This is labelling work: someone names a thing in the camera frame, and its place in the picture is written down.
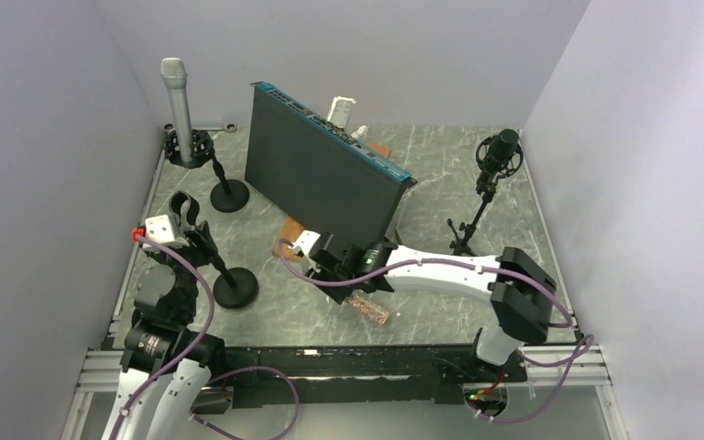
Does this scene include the rhinestone microphone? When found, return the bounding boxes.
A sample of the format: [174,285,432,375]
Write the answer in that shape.
[346,294,390,325]

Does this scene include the clip desk mic stand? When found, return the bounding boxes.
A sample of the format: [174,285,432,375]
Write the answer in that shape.
[169,191,259,310]

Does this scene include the shock mount desk stand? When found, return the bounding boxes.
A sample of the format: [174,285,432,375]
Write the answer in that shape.
[163,127,251,215]

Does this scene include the silver microphone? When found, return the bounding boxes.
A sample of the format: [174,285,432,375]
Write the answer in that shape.
[160,58,193,163]

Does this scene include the black tripod shock mount stand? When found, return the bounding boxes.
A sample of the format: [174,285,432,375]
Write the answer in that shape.
[446,132,523,257]

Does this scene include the black condenser microphone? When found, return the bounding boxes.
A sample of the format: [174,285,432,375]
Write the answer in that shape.
[485,128,520,177]

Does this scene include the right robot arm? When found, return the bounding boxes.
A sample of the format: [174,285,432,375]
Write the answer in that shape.
[294,238,556,380]

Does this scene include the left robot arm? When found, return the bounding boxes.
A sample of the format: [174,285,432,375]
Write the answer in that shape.
[102,215,227,439]

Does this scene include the wooden board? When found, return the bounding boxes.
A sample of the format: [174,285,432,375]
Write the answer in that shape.
[272,142,391,257]

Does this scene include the small white bottle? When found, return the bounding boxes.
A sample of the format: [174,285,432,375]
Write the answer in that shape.
[351,125,369,139]

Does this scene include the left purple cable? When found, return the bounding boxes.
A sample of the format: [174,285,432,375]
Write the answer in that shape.
[105,236,300,440]

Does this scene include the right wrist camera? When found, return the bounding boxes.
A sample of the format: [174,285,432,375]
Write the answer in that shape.
[291,230,321,257]

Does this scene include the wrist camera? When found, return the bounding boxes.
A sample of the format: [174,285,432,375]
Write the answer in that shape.
[291,230,321,257]
[132,214,188,252]

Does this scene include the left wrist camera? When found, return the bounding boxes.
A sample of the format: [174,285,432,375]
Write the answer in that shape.
[132,214,188,252]

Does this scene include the dark network switch box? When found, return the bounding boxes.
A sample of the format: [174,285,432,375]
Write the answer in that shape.
[245,82,417,247]

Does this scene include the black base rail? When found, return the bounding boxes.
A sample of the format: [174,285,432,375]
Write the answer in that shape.
[75,345,609,414]

